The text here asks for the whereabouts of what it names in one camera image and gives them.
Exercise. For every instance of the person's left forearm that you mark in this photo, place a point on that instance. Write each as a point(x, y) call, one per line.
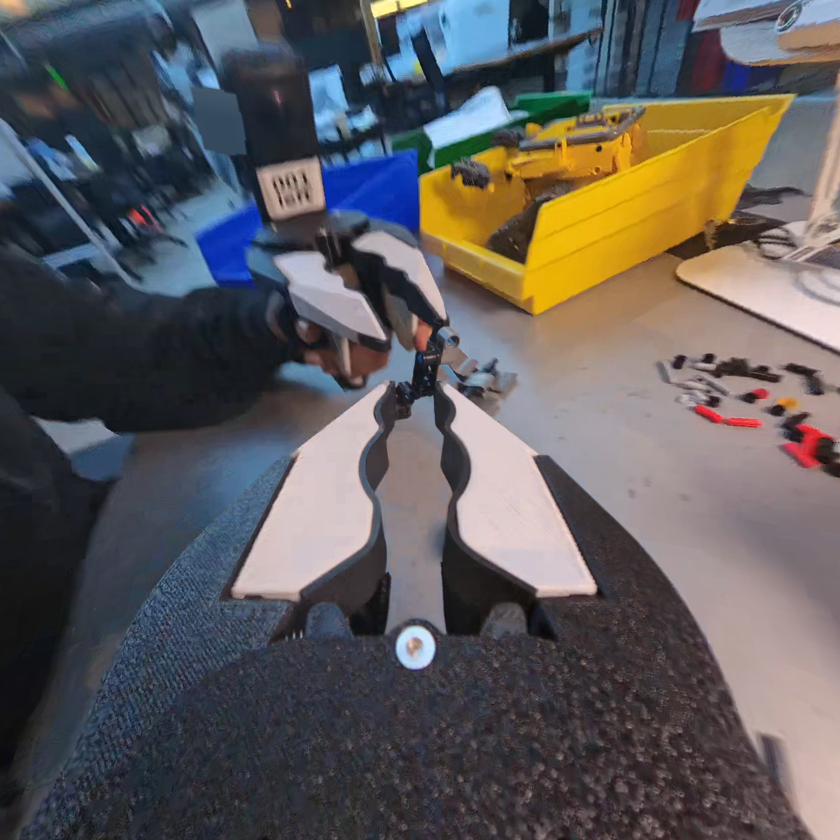
point(131, 348)

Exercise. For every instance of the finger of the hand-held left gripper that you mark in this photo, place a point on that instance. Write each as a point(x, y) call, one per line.
point(407, 269)
point(328, 295)

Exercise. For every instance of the black jointed link piece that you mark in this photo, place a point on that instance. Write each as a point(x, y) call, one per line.
point(420, 374)

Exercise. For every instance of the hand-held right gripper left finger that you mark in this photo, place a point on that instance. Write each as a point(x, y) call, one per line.
point(308, 525)

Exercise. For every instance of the wooden background table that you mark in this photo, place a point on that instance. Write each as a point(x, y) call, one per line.
point(525, 49)

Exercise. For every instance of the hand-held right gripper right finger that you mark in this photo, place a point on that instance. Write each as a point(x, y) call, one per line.
point(518, 525)

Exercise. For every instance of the silver panel toy piece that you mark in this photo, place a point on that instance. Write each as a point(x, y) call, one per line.
point(489, 380)

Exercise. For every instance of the person's left hand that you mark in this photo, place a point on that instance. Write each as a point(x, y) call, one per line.
point(364, 367)

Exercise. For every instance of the white storage boxes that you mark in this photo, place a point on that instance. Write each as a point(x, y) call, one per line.
point(459, 26)

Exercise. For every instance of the pile of small building parts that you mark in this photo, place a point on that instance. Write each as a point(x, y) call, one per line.
point(741, 394)

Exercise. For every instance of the green plastic bin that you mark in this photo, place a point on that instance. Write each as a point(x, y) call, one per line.
point(551, 105)

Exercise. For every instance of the stack of red blue crates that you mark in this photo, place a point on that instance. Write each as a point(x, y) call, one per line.
point(656, 46)

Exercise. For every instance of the deep yellow plastic bin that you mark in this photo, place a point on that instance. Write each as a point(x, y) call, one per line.
point(623, 210)

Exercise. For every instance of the blue plastic bin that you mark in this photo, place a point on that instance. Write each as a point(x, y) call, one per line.
point(367, 184)

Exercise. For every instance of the yellow tracked toy robot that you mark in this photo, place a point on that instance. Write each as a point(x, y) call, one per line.
point(564, 151)

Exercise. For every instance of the grey round connector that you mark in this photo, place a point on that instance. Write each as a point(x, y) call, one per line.
point(448, 339)

